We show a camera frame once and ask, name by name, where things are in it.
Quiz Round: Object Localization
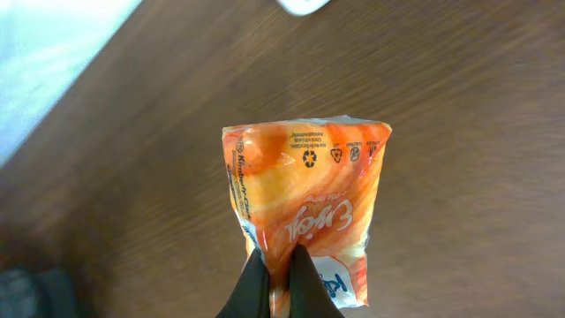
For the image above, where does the orange tissue pack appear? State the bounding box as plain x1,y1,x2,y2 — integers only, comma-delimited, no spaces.
222,116,392,317

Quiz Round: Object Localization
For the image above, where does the white barcode scanner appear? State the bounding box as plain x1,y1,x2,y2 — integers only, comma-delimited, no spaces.
276,0,330,17

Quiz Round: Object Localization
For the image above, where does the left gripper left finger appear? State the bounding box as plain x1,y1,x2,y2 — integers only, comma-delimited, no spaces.
216,249,270,318

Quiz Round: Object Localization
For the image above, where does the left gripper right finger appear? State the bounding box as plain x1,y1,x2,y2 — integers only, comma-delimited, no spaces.
289,245,343,318

